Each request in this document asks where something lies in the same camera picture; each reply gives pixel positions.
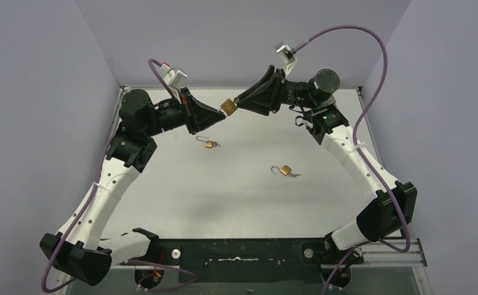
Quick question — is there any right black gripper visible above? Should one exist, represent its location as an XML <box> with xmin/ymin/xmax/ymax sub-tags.
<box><xmin>236</xmin><ymin>66</ymin><xmax>317</xmax><ymax>116</ymax></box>

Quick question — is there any brass padlock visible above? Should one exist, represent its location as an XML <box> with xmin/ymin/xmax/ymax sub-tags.
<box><xmin>270</xmin><ymin>165</ymin><xmax>300</xmax><ymax>178</ymax></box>
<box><xmin>220</xmin><ymin>98</ymin><xmax>237</xmax><ymax>116</ymax></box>
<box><xmin>196</xmin><ymin>136</ymin><xmax>220</xmax><ymax>149</ymax></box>

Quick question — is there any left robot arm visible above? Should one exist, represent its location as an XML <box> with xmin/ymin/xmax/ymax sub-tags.
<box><xmin>40</xmin><ymin>88</ymin><xmax>226</xmax><ymax>286</ymax></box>

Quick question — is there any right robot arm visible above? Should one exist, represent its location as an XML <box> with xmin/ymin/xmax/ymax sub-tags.
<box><xmin>234</xmin><ymin>65</ymin><xmax>417</xmax><ymax>262</ymax></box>

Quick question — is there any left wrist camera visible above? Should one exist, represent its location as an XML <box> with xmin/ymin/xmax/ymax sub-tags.
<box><xmin>159</xmin><ymin>63</ymin><xmax>187</xmax><ymax>101</ymax></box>

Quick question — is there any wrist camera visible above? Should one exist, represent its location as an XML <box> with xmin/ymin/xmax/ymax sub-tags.
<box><xmin>159</xmin><ymin>63</ymin><xmax>187</xmax><ymax>101</ymax></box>
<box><xmin>274</xmin><ymin>42</ymin><xmax>297</xmax><ymax>76</ymax></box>

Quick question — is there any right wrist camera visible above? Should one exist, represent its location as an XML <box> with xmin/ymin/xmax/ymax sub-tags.
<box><xmin>274</xmin><ymin>42</ymin><xmax>297</xmax><ymax>76</ymax></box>

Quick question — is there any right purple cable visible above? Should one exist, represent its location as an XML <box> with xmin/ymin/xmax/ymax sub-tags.
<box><xmin>295</xmin><ymin>25</ymin><xmax>412</xmax><ymax>295</ymax></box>

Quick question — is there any purple cable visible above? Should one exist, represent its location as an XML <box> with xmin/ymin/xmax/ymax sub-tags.
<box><xmin>295</xmin><ymin>25</ymin><xmax>412</xmax><ymax>295</ymax></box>
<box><xmin>40</xmin><ymin>58</ymin><xmax>201</xmax><ymax>295</ymax></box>

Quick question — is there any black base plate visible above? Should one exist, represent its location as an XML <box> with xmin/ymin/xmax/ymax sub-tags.
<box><xmin>129</xmin><ymin>238</ymin><xmax>364</xmax><ymax>283</ymax></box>

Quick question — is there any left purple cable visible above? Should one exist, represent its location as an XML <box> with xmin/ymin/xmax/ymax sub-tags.
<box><xmin>40</xmin><ymin>58</ymin><xmax>201</xmax><ymax>295</ymax></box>

